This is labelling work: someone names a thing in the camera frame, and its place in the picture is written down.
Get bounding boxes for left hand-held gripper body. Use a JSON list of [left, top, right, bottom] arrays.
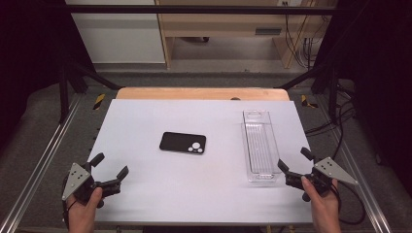
[[61, 162, 123, 209]]

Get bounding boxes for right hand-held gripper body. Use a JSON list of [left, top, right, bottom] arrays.
[[285, 156, 360, 202]]

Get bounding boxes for clear plastic packaging box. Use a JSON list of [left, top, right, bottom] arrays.
[[241, 109, 282, 184]]

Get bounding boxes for person's left hand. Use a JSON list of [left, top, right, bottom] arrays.
[[66, 186, 105, 219]]

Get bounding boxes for person's right hand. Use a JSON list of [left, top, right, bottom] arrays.
[[300, 176, 341, 215]]

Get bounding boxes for white table mat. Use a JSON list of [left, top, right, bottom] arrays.
[[87, 98, 315, 225]]

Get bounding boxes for black curtain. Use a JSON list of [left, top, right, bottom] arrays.
[[0, 0, 96, 150], [313, 0, 412, 178]]

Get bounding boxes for white cabinet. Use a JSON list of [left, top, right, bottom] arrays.
[[64, 0, 167, 65]]

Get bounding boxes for grey desk label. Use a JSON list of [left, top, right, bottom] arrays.
[[255, 27, 283, 36]]

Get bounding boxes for aluminium floor rail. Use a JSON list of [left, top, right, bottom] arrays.
[[314, 92, 395, 233], [0, 92, 84, 233]]

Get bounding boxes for black floor cables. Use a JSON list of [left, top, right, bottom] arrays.
[[303, 80, 359, 163]]

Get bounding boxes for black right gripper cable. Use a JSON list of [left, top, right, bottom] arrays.
[[333, 179, 367, 226]]

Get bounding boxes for black diagonal frame strut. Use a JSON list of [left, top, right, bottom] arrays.
[[274, 62, 339, 122], [58, 59, 122, 124]]

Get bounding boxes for hanging desk cables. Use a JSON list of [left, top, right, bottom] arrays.
[[282, 1, 328, 71]]

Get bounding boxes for black metal frame bar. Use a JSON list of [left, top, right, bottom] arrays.
[[62, 4, 339, 16]]

